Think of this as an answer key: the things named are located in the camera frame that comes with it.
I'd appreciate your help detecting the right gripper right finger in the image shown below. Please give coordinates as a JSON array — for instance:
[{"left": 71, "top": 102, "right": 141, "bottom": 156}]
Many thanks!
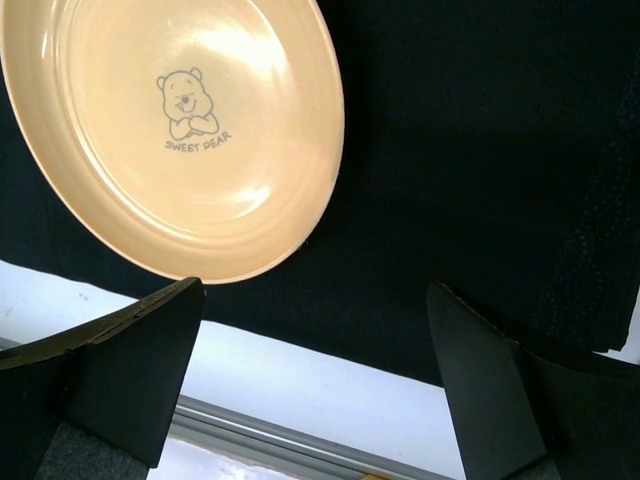
[{"left": 426, "top": 281, "right": 639, "bottom": 479}]

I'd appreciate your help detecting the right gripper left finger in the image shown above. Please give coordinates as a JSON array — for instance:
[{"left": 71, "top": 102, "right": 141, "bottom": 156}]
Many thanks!
[{"left": 1, "top": 278, "right": 206, "bottom": 479}]

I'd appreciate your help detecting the beige plate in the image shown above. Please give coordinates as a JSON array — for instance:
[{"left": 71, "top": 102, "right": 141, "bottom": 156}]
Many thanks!
[{"left": 1, "top": 1, "right": 345, "bottom": 284}]

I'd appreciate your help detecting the black cloth placemat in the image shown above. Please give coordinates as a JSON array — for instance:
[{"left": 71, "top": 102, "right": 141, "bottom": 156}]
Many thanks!
[{"left": 1, "top": 1, "right": 639, "bottom": 384}]

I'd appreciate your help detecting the aluminium table frame rail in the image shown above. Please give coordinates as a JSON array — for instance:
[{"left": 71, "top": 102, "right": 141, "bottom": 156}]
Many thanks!
[{"left": 0, "top": 334, "right": 471, "bottom": 480}]

